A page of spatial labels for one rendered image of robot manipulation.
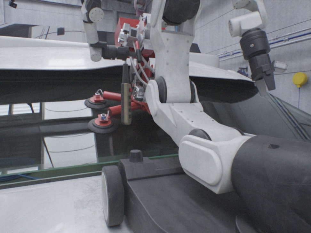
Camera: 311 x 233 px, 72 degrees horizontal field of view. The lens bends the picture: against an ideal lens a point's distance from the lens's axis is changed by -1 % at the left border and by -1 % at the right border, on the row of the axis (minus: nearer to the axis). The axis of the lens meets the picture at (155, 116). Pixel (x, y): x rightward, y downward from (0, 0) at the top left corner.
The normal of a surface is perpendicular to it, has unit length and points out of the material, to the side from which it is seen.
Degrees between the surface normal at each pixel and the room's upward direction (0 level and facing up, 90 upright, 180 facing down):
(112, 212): 98
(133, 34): 79
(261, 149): 41
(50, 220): 8
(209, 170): 90
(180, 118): 90
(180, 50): 89
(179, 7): 156
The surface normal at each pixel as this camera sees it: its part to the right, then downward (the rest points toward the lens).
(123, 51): 0.35, -0.22
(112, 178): 0.18, -0.75
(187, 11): 0.15, 0.94
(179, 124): -0.93, 0.03
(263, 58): -0.24, -0.07
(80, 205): 0.00, -1.00
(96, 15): 0.47, 0.73
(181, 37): 0.36, 0.07
